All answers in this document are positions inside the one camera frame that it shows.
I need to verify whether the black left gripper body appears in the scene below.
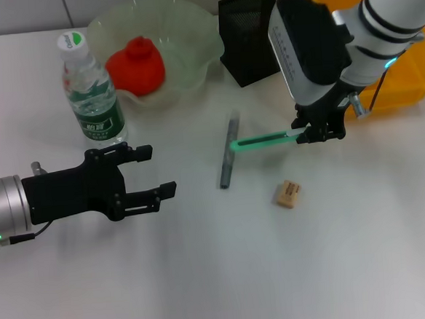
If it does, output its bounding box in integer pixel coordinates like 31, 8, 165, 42
19, 146, 129, 228

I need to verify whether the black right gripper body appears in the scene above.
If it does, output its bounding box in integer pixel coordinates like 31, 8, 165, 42
290, 86, 353, 125

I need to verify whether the green utility knife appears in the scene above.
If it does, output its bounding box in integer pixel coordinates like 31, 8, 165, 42
229, 127, 309, 152

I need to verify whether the clear water bottle green label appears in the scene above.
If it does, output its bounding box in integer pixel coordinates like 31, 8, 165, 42
56, 26, 130, 151

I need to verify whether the red toy orange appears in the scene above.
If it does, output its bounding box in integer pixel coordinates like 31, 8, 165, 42
103, 34, 168, 99

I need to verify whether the grey marker pen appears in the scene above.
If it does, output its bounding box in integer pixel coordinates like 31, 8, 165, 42
214, 109, 245, 190

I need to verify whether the beige eraser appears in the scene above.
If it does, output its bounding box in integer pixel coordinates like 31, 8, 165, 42
271, 178, 303, 210

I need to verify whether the black mesh pen holder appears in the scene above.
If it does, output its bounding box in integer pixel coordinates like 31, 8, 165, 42
215, 0, 294, 90

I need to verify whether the pale green glass fruit bowl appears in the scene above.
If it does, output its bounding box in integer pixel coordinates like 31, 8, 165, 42
84, 0, 229, 111

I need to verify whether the yellow plastic bin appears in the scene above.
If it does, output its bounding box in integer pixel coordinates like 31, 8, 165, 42
299, 0, 425, 119

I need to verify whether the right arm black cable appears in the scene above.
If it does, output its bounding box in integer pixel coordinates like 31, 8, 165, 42
348, 65, 393, 120

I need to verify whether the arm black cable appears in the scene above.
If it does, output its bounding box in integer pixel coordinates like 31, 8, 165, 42
0, 220, 55, 254
348, 65, 393, 120

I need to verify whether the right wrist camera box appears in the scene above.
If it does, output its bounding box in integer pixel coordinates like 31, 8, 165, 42
265, 0, 357, 109

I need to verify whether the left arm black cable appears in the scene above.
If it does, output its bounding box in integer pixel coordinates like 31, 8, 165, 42
0, 220, 55, 254

